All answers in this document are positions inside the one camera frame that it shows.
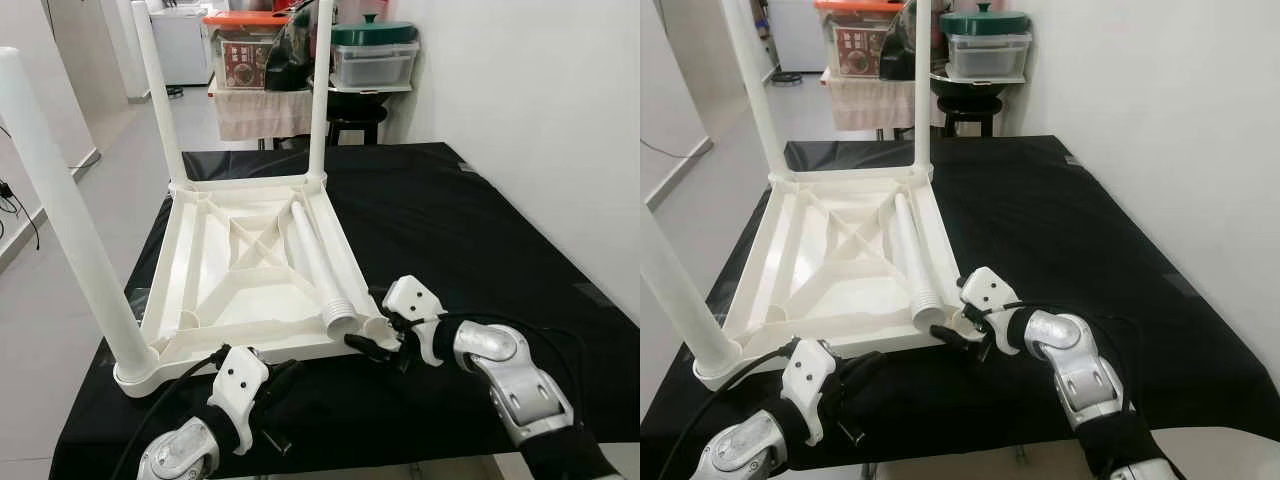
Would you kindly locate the white plastic children table top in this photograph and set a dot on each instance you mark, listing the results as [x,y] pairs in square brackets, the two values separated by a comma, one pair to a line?
[220,300]
[810,290]

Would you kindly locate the black tablecloth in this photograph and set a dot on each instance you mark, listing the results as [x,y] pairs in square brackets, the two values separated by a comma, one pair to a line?
[460,240]
[1080,240]

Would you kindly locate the black round stool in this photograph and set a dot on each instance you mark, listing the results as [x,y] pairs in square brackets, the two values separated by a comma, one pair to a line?
[355,120]
[968,115]

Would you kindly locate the beige cloth covered table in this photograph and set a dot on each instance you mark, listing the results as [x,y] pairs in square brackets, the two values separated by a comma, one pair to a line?
[250,112]
[860,102]

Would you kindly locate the clear container with green lid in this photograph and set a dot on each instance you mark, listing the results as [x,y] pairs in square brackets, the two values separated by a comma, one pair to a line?
[985,50]
[375,60]

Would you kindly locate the large reflective pot lid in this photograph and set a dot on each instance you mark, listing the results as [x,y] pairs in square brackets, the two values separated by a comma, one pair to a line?
[898,45]
[290,55]

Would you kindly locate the flat round dark floor object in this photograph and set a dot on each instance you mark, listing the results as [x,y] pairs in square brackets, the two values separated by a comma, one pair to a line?
[172,92]
[785,78]

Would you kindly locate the clear container with orange lid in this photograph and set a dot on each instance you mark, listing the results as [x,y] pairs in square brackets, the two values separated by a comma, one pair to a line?
[855,45]
[240,55]

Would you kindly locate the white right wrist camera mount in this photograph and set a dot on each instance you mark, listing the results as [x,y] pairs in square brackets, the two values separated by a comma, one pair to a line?
[410,298]
[985,290]

